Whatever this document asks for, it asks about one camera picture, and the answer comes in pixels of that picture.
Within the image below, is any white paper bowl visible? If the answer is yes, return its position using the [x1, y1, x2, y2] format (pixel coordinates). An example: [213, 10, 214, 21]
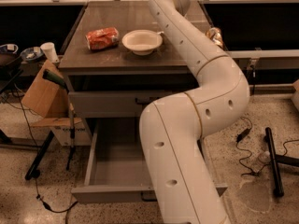
[122, 30, 163, 56]

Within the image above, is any brown cardboard box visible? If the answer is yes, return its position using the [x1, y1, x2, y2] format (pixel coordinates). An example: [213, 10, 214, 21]
[21, 61, 91, 146]

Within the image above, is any grey drawer cabinet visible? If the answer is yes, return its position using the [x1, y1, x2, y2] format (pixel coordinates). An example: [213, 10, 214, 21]
[57, 0, 232, 138]

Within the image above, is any black floor cable left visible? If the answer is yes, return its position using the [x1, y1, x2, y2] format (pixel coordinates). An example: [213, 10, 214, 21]
[8, 87, 78, 224]

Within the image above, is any clear plastic bottle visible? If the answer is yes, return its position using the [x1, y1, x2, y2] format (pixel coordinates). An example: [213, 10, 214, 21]
[251, 151, 270, 173]

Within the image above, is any closed grey upper drawer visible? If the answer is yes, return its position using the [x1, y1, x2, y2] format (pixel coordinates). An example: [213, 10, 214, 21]
[69, 91, 171, 119]

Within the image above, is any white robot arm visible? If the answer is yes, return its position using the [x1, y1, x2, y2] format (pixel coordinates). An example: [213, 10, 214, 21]
[139, 0, 249, 224]

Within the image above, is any black chair leg base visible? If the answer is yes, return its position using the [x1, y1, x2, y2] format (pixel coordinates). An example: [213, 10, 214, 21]
[264, 127, 299, 197]

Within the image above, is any black stand leg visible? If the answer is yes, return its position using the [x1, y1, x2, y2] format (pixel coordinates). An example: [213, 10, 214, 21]
[25, 132, 54, 180]

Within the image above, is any black power adapter cable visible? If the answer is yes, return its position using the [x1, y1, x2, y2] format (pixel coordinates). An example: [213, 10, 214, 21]
[235, 66, 265, 177]

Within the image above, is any white paper cup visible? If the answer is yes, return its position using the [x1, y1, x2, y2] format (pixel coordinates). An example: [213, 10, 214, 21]
[40, 42, 59, 63]

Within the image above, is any blue bowl with item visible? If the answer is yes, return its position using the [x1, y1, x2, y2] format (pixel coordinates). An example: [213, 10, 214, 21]
[21, 47, 44, 63]

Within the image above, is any open grey lower drawer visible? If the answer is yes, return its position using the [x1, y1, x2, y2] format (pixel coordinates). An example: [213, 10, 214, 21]
[72, 116, 225, 203]

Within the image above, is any green handled tool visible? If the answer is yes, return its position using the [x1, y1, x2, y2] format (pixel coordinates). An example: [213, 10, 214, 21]
[42, 69, 67, 90]

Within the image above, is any crushed orange soda can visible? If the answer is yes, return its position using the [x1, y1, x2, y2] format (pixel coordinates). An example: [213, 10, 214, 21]
[85, 27, 120, 50]

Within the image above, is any blue bowl far left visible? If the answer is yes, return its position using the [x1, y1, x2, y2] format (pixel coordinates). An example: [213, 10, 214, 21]
[0, 44, 19, 54]

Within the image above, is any gold soda can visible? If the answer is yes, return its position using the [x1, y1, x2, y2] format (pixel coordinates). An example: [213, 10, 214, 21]
[206, 27, 223, 48]

